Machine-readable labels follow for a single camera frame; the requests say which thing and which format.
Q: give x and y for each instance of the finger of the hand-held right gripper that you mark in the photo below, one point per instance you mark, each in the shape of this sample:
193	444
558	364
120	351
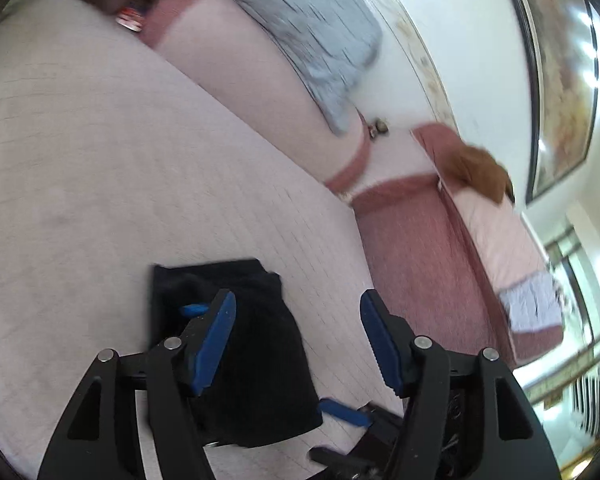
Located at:
194	309
342	412

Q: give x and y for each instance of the black pants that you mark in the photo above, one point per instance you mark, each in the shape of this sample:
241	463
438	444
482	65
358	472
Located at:
265	360

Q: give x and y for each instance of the rust brown cushion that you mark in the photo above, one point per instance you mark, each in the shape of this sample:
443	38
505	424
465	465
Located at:
480	172

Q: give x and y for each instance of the pink and red sofa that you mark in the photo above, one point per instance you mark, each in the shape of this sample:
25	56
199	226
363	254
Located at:
415	260

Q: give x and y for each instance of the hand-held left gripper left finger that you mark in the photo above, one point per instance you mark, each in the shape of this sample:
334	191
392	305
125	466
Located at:
212	345

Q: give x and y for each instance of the small colourful printed object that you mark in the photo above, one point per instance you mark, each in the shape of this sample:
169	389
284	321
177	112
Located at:
131	17

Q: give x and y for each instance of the white checked cloth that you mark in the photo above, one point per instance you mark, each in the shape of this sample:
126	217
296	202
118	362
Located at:
530	305

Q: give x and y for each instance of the framed wall picture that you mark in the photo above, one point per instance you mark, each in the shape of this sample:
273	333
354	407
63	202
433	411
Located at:
560	85

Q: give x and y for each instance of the bright window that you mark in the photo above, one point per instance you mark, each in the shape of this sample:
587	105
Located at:
585	360

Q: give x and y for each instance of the small brass ornament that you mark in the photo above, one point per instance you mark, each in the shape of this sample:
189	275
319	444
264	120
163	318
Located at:
380	128

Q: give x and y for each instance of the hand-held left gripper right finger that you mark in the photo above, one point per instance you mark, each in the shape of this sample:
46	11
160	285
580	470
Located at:
382	345

